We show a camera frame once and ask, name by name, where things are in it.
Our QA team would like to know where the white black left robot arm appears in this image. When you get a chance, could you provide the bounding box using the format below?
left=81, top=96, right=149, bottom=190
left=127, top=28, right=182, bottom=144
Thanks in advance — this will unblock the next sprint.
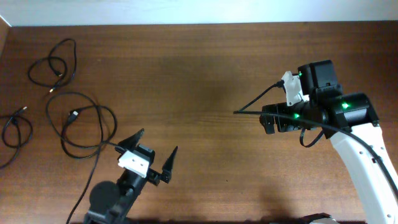
left=83, top=129, right=178, bottom=224

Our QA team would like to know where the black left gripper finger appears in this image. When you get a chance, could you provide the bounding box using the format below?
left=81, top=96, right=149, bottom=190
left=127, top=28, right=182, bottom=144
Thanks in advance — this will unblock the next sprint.
left=162, top=146, right=178, bottom=174
left=118, top=128, right=145, bottom=152

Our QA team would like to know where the black right camera cable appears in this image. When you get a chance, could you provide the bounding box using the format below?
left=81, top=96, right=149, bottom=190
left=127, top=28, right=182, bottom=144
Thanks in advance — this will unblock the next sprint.
left=233, top=79, right=398, bottom=197

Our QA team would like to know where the black short USB cable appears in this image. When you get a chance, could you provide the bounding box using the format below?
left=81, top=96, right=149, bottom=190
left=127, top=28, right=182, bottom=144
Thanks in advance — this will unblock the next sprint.
left=0, top=106, right=34, bottom=170

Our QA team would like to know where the black camera cable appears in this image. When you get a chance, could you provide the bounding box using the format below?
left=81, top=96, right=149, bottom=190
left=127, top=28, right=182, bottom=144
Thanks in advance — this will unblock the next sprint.
left=233, top=79, right=398, bottom=197
left=65, top=141, right=127, bottom=224

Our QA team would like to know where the black thin USB cable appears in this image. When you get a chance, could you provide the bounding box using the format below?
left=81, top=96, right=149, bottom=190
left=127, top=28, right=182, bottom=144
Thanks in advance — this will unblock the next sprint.
left=27, top=37, right=78, bottom=93

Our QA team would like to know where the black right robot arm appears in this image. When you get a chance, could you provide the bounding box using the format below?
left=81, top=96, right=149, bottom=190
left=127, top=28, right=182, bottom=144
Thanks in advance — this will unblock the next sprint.
left=259, top=60, right=397, bottom=223

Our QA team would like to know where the black left camera cable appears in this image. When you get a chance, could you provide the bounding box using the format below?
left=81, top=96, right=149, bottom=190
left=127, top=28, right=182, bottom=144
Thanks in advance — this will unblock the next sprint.
left=65, top=141, right=127, bottom=224

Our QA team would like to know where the black thick USB cable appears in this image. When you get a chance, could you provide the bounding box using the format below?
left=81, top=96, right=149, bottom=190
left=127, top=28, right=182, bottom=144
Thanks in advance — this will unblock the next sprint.
left=45, top=91, right=118, bottom=160

